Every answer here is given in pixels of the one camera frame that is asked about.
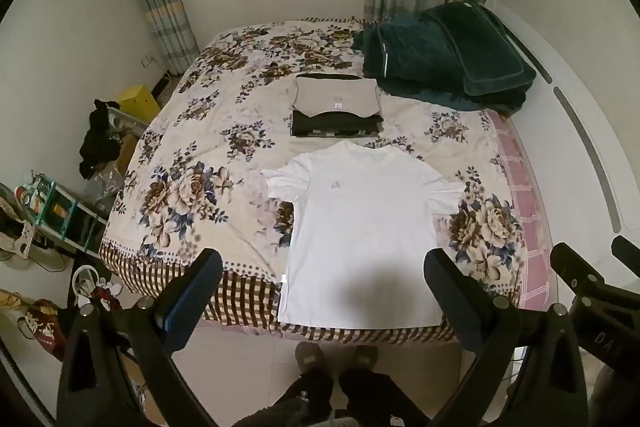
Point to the person's right slipper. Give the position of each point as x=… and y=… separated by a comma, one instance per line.
x=366, y=357

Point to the white t-shirt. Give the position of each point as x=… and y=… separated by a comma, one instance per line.
x=360, y=227

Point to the white round basket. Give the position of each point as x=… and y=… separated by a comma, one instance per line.
x=86, y=282

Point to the pink checked sheet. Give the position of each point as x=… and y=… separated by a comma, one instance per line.
x=522, y=217

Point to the person's leg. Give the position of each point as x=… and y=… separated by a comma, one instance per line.
x=375, y=399
x=295, y=402

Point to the person's left leg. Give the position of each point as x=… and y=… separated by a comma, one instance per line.
x=295, y=402

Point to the white headboard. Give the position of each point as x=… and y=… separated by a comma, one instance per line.
x=575, y=117

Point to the clear plastic bag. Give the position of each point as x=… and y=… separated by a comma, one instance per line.
x=102, y=189

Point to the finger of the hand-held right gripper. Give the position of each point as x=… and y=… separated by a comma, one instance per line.
x=577, y=269
x=629, y=254

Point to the folded beige shirt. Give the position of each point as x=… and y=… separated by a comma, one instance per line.
x=335, y=97

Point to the dark green pillow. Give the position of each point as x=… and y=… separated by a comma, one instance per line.
x=480, y=47

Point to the person's right leg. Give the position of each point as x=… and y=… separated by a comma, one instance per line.
x=375, y=399

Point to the red bag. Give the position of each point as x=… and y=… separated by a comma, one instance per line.
x=45, y=324

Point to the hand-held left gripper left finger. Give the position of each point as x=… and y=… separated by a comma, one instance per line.
x=189, y=289

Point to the grey metal rack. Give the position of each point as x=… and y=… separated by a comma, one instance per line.
x=125, y=119

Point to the yellow box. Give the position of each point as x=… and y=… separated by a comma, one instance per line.
x=137, y=102

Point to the folded black garment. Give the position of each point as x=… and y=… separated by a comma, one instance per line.
x=320, y=124

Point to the floral bedsheet bed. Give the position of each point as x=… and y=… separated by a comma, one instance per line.
x=210, y=167

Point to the dark green blanket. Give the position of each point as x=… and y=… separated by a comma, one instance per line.
x=400, y=57

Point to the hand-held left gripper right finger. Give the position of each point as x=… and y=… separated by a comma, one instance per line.
x=450, y=294

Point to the cardboard box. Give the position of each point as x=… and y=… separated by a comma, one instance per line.
x=126, y=149

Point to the person's right forearm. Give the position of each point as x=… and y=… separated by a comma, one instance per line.
x=617, y=399

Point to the teal storage shelf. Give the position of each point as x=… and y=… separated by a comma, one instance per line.
x=60, y=212

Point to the wall socket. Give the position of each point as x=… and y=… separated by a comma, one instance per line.
x=146, y=61

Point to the black hanging clothes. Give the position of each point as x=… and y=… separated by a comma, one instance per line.
x=97, y=139

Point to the person's left slipper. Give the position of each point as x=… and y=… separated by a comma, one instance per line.
x=309, y=357

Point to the person's slipper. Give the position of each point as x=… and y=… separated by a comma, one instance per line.
x=309, y=357
x=366, y=357

